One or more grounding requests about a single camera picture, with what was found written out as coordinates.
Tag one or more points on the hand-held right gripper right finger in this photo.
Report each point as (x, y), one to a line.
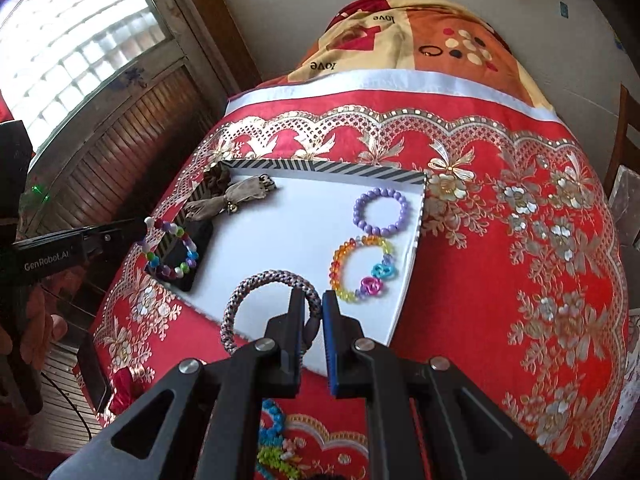
(330, 345)

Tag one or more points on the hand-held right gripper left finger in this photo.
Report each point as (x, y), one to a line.
(299, 332)

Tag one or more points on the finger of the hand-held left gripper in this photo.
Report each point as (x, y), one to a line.
(110, 240)

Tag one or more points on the striped white box tray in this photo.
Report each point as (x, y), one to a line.
(300, 230)

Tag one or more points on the beige fabric bow scrunchie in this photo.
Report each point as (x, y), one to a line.
(240, 195)

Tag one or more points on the person's left hand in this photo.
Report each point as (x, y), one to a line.
(42, 335)

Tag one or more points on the wooden shutter door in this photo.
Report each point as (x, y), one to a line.
(125, 150)

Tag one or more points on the black phone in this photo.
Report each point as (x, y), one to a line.
(94, 375)

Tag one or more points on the window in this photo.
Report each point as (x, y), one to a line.
(75, 45)

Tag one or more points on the red floral tablecloth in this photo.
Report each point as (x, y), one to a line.
(500, 260)

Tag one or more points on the white patterned cloth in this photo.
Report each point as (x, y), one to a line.
(625, 205)

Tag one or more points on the orange printed blanket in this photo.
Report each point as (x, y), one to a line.
(450, 35)

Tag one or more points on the wooden chair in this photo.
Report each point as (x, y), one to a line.
(622, 145)

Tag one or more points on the small blue wall sticker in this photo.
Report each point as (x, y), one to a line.
(564, 8)

